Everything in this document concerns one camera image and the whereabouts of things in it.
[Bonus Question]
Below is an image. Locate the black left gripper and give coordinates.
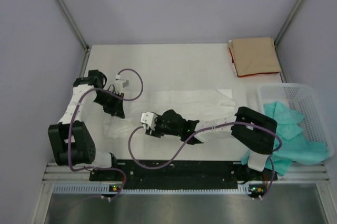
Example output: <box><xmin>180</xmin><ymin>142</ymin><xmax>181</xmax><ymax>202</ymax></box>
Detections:
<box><xmin>93</xmin><ymin>90</ymin><xmax>124</xmax><ymax>119</ymax></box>

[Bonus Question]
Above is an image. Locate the white printed t shirt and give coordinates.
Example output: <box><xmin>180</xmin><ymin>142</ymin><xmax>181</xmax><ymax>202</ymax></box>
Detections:
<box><xmin>103</xmin><ymin>89</ymin><xmax>236</xmax><ymax>139</ymax></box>

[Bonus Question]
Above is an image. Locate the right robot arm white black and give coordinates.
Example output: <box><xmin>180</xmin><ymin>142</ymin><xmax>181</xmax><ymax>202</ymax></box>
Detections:
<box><xmin>140</xmin><ymin>106</ymin><xmax>277</xmax><ymax>180</ymax></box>

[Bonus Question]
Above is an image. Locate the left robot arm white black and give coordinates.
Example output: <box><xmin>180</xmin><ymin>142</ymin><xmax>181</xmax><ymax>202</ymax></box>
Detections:
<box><xmin>48</xmin><ymin>70</ymin><xmax>128</xmax><ymax>180</ymax></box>

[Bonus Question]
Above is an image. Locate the folded tan t shirt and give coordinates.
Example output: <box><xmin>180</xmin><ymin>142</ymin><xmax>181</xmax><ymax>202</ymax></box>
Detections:
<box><xmin>227</xmin><ymin>37</ymin><xmax>281</xmax><ymax>75</ymax></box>

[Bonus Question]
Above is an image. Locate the teal t shirt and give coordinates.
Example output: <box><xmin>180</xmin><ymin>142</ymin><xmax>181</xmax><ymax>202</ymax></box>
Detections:
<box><xmin>241</xmin><ymin>100</ymin><xmax>329</xmax><ymax>176</ymax></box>

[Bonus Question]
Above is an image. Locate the white plastic basket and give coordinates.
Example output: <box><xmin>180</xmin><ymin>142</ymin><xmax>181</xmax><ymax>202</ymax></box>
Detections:
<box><xmin>257</xmin><ymin>83</ymin><xmax>334</xmax><ymax>158</ymax></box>

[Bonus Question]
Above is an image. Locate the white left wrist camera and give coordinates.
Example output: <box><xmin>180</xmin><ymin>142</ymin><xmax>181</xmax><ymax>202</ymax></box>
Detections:
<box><xmin>112</xmin><ymin>74</ymin><xmax>129</xmax><ymax>95</ymax></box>

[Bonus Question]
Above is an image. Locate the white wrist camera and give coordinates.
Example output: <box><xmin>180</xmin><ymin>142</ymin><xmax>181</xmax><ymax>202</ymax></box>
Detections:
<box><xmin>140</xmin><ymin>112</ymin><xmax>158</xmax><ymax>130</ymax></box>
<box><xmin>112</xmin><ymin>74</ymin><xmax>129</xmax><ymax>95</ymax></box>

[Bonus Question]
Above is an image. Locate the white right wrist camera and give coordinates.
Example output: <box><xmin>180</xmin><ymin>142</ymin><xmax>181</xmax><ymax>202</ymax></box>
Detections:
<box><xmin>140</xmin><ymin>112</ymin><xmax>158</xmax><ymax>130</ymax></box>

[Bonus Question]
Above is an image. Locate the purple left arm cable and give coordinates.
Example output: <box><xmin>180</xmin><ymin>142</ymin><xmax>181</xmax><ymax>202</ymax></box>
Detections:
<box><xmin>68</xmin><ymin>68</ymin><xmax>144</xmax><ymax>200</ymax></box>

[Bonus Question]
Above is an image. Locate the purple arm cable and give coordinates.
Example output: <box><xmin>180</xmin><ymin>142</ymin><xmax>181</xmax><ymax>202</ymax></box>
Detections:
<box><xmin>128</xmin><ymin>121</ymin><xmax>283</xmax><ymax>200</ymax></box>
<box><xmin>68</xmin><ymin>68</ymin><xmax>144</xmax><ymax>200</ymax></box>

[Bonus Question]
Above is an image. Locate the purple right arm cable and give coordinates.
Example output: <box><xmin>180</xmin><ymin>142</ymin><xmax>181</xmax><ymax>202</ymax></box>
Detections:
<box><xmin>128</xmin><ymin>121</ymin><xmax>283</xmax><ymax>200</ymax></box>

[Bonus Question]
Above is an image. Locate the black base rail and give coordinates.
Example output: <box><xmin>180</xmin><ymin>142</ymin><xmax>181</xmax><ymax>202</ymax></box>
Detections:
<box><xmin>89</xmin><ymin>158</ymin><xmax>279</xmax><ymax>190</ymax></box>

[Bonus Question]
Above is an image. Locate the perforated white cable duct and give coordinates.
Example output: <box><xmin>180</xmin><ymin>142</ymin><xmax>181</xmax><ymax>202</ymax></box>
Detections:
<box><xmin>53</xmin><ymin>183</ymin><xmax>252</xmax><ymax>195</ymax></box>

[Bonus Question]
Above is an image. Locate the aluminium front frame rail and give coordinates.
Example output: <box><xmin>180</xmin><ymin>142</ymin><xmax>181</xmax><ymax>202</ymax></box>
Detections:
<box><xmin>43</xmin><ymin>162</ymin><xmax>330</xmax><ymax>184</ymax></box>

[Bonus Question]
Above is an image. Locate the left aluminium frame post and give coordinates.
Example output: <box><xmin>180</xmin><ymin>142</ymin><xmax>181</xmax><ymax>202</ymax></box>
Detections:
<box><xmin>39</xmin><ymin>0</ymin><xmax>91</xmax><ymax>52</ymax></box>

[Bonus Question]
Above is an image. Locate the aluminium frame post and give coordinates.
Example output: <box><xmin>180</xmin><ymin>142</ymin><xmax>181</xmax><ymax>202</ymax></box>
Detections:
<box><xmin>39</xmin><ymin>0</ymin><xmax>91</xmax><ymax>52</ymax></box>
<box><xmin>274</xmin><ymin>0</ymin><xmax>306</xmax><ymax>47</ymax></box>

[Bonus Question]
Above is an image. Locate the right aluminium frame post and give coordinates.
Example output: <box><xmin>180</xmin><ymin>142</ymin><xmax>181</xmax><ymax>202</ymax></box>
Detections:
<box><xmin>274</xmin><ymin>0</ymin><xmax>306</xmax><ymax>47</ymax></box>

